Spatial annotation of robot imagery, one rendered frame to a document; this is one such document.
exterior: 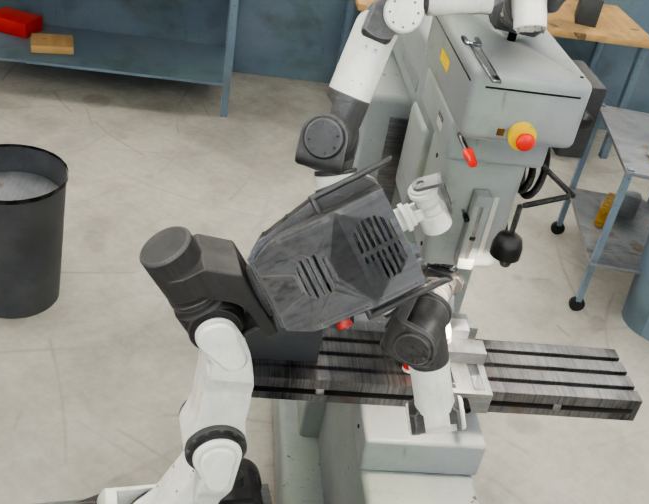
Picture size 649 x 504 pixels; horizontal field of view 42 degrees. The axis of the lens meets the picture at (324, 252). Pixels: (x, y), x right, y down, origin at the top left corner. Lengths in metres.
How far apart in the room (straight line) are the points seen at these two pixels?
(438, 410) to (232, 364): 0.46
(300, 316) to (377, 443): 0.77
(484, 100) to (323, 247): 0.48
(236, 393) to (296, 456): 1.25
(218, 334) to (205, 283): 0.12
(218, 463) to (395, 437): 0.58
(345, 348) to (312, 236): 0.91
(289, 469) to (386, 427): 0.78
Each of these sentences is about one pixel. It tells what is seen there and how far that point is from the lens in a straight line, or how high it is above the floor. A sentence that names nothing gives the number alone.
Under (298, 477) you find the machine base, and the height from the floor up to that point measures 0.20.
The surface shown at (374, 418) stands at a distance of 2.40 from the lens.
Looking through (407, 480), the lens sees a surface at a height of 0.72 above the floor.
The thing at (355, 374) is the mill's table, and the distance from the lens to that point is 2.39.
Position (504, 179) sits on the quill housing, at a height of 1.58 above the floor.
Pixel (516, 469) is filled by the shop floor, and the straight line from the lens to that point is 3.63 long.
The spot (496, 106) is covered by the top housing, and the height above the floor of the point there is 1.82.
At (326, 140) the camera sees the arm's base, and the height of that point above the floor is 1.76.
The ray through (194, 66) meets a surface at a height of 0.23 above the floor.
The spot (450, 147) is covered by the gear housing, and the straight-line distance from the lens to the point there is 1.97.
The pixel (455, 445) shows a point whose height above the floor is 0.84.
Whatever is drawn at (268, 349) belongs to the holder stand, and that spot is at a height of 0.96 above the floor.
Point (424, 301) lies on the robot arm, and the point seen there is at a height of 1.45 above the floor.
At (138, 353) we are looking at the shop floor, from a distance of 3.77.
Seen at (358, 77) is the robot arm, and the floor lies 1.86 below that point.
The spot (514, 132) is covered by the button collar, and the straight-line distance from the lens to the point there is 1.86.
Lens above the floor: 2.49
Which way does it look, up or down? 33 degrees down
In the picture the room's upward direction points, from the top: 11 degrees clockwise
